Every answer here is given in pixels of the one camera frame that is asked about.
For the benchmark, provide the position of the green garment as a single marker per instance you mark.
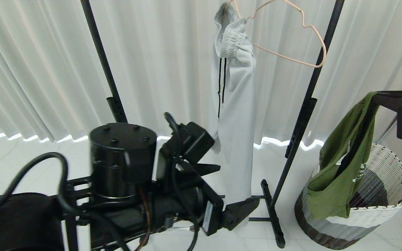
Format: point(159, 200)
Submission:
point(330, 195)

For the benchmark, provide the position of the pale grey shorts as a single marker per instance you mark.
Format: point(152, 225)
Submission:
point(237, 139)

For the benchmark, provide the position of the black clothes rack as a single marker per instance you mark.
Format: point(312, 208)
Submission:
point(300, 122)

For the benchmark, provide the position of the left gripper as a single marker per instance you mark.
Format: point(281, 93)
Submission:
point(187, 209)

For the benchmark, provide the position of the white curtain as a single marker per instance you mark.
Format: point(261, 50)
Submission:
point(152, 52)

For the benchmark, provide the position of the white laundry basket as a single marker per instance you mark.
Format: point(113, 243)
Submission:
point(386, 164)

